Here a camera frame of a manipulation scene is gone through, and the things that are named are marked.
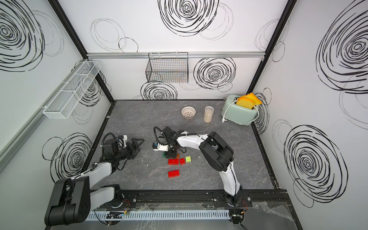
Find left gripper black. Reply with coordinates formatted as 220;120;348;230
115;138;144;162

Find red long lego brick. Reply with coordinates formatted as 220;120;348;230
168;159;179;165

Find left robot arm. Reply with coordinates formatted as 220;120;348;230
44;133;144;227

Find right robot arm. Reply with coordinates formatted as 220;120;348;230
152;126;251;207

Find red large lego brick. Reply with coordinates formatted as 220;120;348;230
168;170;180;178

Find white perforated bowl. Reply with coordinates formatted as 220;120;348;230
181;106;196;119

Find translucent plastic cup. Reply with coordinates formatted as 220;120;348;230
204;106;214;123

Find mint green toaster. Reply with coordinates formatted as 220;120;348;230
221;94;259;126

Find yellow toast slice front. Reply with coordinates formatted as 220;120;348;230
236;97;255;109

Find yellow toast slice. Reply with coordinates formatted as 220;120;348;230
236;97;255;109
244;93;262;105

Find yellow toast slice back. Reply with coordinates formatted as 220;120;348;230
244;93;262;105

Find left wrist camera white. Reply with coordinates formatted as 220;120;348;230
118;135;127;149

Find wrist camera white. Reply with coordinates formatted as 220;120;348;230
118;135;127;149
152;142;168;152

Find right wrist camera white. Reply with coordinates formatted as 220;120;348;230
152;142;168;152

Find white toaster cable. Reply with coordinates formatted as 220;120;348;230
221;99;260;126

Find grey slotted cable duct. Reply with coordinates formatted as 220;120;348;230
86;210;231;222

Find white wire shelf basket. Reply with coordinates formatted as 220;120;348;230
43;60;102;119

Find black wire basket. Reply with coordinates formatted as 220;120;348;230
145;52;189;83

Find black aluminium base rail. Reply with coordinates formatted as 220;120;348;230
121;189;290;208

